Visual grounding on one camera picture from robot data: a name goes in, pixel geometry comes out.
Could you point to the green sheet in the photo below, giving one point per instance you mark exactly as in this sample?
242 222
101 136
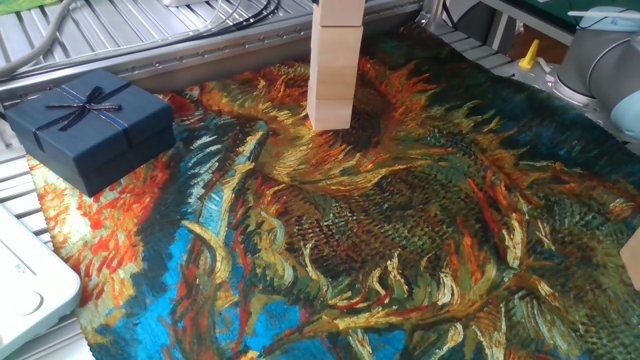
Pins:
20 5

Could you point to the sunflower painting cloth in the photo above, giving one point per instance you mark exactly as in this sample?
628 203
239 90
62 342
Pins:
400 250

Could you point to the navy gift box with ribbon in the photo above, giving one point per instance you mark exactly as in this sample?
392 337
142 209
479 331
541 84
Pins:
90 130

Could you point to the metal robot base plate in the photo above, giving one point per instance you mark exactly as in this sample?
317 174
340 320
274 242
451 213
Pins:
565 97

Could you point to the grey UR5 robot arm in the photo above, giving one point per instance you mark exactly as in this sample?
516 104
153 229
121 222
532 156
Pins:
600 65

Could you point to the white plastic device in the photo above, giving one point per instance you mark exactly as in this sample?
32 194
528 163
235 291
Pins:
30 280

